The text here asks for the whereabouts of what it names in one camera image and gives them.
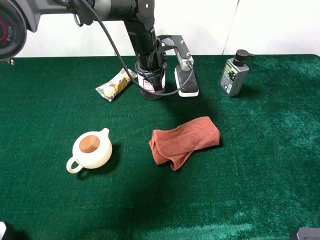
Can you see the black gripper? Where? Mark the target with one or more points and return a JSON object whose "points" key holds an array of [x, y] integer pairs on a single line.
{"points": [[145, 46]]}

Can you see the black mesh pen holder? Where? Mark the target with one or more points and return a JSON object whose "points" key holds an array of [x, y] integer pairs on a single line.
{"points": [[152, 81]]}

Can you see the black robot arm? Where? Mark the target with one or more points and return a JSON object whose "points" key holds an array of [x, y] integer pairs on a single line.
{"points": [[17, 17]]}

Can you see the grey object bottom right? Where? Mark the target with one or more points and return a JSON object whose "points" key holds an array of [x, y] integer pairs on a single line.
{"points": [[305, 233]]}

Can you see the black white board eraser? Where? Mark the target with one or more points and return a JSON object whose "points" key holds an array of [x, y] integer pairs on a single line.
{"points": [[187, 82]]}

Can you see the packaged quail eggs snack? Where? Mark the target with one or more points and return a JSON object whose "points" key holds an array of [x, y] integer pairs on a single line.
{"points": [[113, 87]]}

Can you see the rust brown folded towel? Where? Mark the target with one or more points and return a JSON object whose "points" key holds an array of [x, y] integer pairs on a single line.
{"points": [[177, 144]]}

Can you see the grey pump dispenser bottle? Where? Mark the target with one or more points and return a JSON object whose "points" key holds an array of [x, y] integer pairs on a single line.
{"points": [[235, 72]]}

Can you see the cream ceramic teapot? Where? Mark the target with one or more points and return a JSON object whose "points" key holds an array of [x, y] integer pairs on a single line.
{"points": [[91, 150]]}

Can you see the green velvet table cloth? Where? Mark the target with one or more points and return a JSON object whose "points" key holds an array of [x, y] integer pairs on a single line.
{"points": [[260, 183]]}

